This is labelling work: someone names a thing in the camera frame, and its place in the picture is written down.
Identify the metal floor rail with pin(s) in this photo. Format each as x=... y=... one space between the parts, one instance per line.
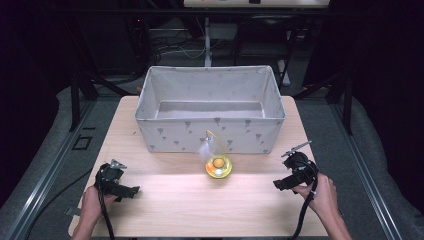
x=46 y=173
x=365 y=170

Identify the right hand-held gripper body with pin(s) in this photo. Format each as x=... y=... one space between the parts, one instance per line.
x=301 y=168

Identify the person's left hand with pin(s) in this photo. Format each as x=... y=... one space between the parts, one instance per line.
x=90 y=205

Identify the black chair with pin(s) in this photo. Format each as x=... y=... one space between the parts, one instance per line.
x=266 y=23

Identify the grey tape strip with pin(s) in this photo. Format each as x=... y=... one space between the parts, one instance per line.
x=72 y=211

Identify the person's right hand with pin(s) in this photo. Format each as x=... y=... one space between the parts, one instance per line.
x=325 y=198

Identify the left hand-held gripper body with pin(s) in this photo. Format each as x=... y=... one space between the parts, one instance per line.
x=107 y=176

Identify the white desk leg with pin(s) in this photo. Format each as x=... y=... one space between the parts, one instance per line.
x=208 y=43

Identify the black metal stand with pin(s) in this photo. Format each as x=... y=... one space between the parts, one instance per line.
x=347 y=106
x=75 y=100

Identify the yellow feather ball toy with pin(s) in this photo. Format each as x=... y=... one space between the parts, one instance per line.
x=219 y=166

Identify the grey printed fabric storage box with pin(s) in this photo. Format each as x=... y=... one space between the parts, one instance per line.
x=213 y=86

